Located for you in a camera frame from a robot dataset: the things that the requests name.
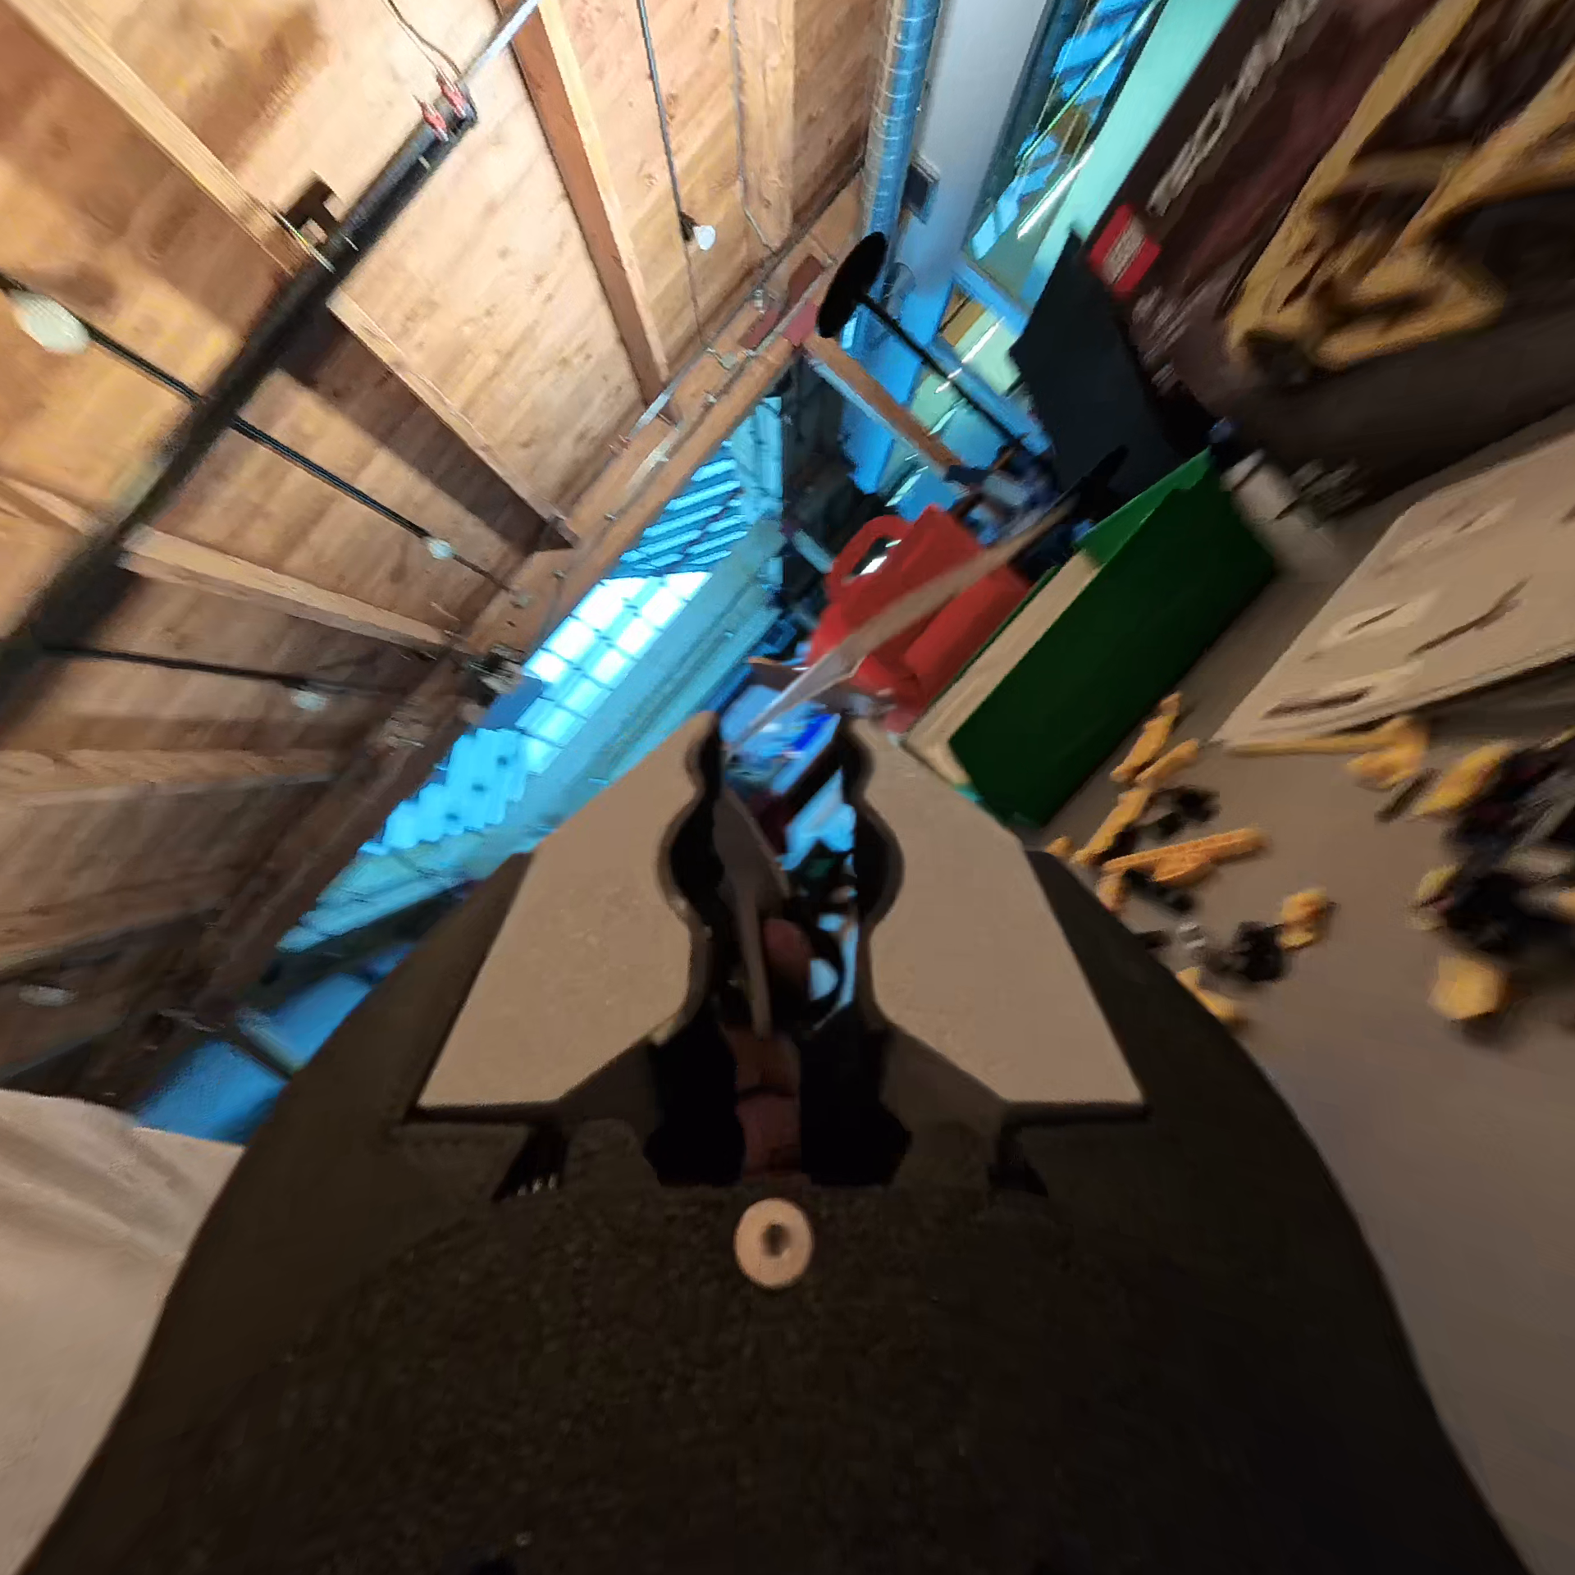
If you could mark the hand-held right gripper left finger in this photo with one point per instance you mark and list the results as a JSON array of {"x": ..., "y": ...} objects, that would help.
[{"x": 567, "y": 971}]

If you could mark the red fabric bag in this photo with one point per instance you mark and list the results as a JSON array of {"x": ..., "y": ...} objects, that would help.
[{"x": 936, "y": 615}]

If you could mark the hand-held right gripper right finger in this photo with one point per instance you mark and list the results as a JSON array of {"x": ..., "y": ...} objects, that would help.
[{"x": 997, "y": 971}]

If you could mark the silver ventilation duct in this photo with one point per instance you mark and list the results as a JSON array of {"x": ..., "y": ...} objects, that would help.
[{"x": 902, "y": 99}]

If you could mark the yellow black brick car model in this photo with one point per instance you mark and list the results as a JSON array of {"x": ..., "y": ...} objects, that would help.
[{"x": 1502, "y": 861}]

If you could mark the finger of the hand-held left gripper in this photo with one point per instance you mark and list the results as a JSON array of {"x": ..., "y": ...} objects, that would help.
[{"x": 757, "y": 911}]

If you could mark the white cardboard sheets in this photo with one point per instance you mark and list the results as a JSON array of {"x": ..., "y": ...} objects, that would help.
[{"x": 997, "y": 658}]

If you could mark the pile of yellow panel bricks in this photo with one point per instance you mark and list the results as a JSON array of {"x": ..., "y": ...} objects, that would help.
[{"x": 1182, "y": 855}]

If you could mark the black office chair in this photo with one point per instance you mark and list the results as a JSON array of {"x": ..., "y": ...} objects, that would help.
[{"x": 1095, "y": 369}]

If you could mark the black ceiling pipe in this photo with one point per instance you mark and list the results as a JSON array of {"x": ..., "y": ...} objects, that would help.
[{"x": 247, "y": 394}]

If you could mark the grey building instruction booklet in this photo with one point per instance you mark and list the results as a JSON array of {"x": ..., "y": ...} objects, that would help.
[{"x": 1415, "y": 615}]

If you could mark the dark toy car box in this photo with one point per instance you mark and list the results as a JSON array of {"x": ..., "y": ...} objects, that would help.
[{"x": 1354, "y": 184}]

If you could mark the large window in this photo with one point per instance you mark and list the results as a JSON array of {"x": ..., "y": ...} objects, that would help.
[{"x": 616, "y": 651}]

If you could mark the black disc on pole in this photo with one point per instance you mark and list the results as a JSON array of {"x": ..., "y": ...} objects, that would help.
[{"x": 852, "y": 286}]

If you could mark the dark green plastic bin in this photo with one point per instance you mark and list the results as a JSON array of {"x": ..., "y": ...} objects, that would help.
[{"x": 1108, "y": 665}]

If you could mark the long pale wooden bar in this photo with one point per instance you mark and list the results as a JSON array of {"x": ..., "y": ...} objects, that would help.
[{"x": 911, "y": 609}]

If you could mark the grey desk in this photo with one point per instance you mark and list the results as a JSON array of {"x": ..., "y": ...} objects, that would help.
[{"x": 1354, "y": 1168}]

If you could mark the person in white shirt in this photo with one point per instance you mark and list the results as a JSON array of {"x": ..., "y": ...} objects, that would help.
[{"x": 75, "y": 1291}]

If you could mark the round white ceiling lamp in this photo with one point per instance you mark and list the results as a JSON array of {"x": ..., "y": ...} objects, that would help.
[{"x": 50, "y": 322}]

